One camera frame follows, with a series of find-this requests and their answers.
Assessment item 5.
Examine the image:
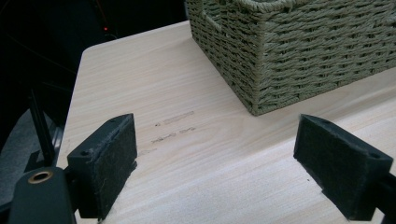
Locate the black metal stand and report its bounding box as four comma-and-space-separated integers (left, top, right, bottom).
23, 88, 64, 174

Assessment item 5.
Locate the green woven basket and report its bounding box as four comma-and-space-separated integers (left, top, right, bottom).
185, 0, 396, 117

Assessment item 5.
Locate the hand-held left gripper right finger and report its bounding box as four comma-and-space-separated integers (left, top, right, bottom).
292, 113, 394, 222

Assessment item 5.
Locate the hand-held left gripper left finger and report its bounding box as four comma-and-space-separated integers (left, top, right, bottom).
66, 113, 138, 220

